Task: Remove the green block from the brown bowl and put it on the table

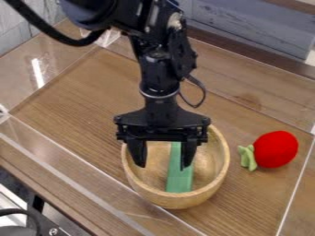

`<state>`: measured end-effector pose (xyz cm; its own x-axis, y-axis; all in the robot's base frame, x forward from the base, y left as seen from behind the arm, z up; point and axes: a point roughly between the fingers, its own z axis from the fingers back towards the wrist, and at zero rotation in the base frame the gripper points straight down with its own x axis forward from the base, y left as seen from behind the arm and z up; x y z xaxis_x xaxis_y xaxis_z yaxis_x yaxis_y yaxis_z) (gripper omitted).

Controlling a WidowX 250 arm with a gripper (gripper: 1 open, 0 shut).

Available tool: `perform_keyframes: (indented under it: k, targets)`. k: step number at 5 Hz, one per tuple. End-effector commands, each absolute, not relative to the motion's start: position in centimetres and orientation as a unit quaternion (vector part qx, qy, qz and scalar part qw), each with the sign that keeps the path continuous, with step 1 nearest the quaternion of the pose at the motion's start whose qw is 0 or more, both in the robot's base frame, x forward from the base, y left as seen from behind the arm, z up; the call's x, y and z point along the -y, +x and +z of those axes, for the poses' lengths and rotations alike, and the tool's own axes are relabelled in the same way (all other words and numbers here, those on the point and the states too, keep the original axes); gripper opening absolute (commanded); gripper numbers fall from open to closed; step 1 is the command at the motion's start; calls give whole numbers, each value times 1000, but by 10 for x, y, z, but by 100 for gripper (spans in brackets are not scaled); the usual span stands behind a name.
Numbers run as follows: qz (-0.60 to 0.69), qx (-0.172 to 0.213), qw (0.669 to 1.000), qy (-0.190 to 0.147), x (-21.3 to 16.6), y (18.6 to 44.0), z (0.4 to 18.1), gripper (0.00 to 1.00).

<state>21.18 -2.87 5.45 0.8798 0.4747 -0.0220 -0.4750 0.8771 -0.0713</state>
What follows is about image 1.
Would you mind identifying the clear acrylic corner bracket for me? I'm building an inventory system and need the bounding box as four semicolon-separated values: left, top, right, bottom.
80;28;120;48

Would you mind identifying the clear acrylic front wall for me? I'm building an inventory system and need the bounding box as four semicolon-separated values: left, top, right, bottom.
0;114;205;236

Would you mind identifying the black table frame bracket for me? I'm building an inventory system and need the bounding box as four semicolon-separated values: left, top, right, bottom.
0;193;71;236

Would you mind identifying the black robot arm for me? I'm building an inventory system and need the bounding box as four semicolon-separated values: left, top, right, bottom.
60;0;211;168

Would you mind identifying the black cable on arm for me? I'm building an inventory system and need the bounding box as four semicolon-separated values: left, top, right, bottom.
4;0;108;48

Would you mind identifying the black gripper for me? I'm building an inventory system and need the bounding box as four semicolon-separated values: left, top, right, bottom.
115;96;211;169

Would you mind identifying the red plush tomato toy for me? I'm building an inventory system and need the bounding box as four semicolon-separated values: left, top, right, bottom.
237;131;299;171

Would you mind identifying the brown wooden bowl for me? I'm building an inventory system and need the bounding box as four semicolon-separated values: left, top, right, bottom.
120;125;229;209

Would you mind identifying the green rectangular block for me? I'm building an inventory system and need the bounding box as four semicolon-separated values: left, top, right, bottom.
165;142;193;194

